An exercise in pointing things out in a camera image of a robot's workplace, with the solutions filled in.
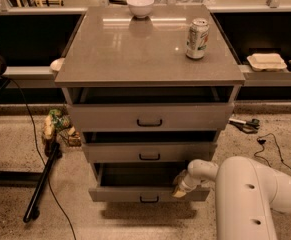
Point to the white bowl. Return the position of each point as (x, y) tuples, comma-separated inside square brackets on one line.
[(140, 8)]

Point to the soda can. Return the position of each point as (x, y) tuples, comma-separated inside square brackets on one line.
[(197, 38)]

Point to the grey drawer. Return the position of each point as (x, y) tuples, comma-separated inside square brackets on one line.
[(150, 117), (144, 182), (148, 152)]

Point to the basket of snack items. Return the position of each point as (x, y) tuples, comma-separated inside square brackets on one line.
[(58, 124)]

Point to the white plate on ledge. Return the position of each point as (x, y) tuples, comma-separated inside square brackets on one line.
[(57, 64)]

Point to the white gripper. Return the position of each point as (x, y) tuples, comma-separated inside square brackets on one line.
[(186, 184)]

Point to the black desk leg with caster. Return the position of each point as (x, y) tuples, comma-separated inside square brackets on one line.
[(32, 211)]

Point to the grey drawer cabinet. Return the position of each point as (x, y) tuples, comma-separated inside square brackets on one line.
[(117, 59)]

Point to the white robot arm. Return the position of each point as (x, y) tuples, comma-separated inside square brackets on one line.
[(246, 194)]

